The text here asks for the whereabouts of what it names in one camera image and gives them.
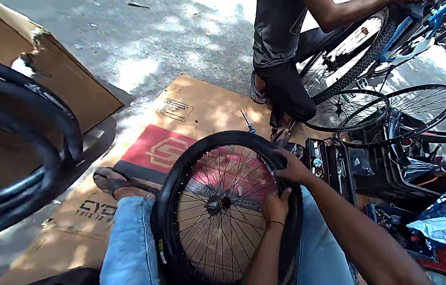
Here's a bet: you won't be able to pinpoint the blue bicycle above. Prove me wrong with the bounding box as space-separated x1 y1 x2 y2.
299 0 446 107

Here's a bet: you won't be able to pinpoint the black plastic crate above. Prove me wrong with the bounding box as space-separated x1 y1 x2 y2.
351 109 431 199

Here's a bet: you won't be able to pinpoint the person's left forearm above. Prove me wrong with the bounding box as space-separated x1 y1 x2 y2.
241 222 285 285

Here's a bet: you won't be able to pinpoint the pile of small bicycle parts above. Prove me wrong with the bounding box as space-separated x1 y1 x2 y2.
365 203 438 263

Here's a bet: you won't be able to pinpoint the clear plastic packet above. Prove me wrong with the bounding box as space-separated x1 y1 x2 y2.
350 152 375 176

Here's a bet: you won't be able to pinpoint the blue-handled metal tool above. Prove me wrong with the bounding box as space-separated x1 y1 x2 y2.
240 110 256 134

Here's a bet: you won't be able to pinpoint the person's right hand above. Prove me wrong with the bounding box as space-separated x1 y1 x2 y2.
271 147 317 186

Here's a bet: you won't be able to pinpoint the person's left hand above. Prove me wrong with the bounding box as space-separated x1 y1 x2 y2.
260 188 292 228

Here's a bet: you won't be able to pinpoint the torn brown cardboard box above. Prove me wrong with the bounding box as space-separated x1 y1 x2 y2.
0 0 124 203

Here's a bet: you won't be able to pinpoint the person's right forearm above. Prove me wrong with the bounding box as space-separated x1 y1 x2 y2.
305 174 434 285

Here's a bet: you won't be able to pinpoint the black fabric piece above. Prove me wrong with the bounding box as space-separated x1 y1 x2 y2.
28 267 101 285

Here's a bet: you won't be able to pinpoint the cardboard sheet with red print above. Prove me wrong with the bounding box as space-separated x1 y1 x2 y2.
0 74 306 285

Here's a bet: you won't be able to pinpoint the black bicycle tire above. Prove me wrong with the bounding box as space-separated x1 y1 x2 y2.
151 131 303 285

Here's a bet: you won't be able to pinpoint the bundle of black tubes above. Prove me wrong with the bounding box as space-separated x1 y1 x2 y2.
0 51 84 245

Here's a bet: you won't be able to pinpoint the black toolbox with metal tools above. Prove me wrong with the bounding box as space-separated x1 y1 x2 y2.
305 136 358 210

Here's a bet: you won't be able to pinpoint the person's legs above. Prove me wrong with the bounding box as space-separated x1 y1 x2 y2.
93 129 360 285

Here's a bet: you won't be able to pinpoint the spoked bicycle wheel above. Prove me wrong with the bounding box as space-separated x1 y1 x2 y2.
171 143 283 284

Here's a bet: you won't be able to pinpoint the blue white printed plastic bag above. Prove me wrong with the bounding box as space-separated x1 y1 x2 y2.
406 183 446 253

